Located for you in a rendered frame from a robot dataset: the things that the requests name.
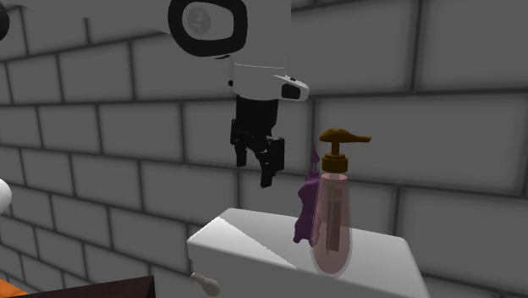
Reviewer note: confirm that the purple figure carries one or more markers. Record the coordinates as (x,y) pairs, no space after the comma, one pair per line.
(306,206)

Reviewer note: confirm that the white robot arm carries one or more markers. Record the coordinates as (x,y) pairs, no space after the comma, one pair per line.
(264,37)

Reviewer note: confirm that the pink soap dispenser brown pump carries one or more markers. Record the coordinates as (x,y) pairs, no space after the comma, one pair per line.
(332,231)

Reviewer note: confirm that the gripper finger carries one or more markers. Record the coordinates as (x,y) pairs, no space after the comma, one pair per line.
(273,159)
(241,156)

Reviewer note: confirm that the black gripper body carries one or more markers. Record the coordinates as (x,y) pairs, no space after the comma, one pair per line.
(255,117)

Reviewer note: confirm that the dark robot stand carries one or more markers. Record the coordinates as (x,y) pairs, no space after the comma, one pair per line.
(107,290)

